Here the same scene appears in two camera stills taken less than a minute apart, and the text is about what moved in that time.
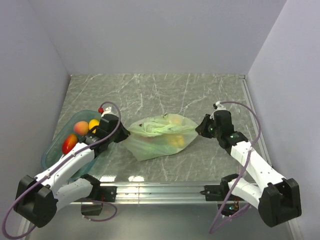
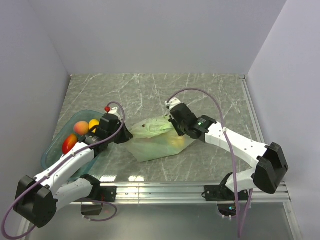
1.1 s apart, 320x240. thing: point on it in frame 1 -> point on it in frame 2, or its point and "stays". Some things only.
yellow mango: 92,123 stays
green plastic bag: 152,137 stays
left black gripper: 124,134 stays
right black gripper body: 217,131 -> 180,127
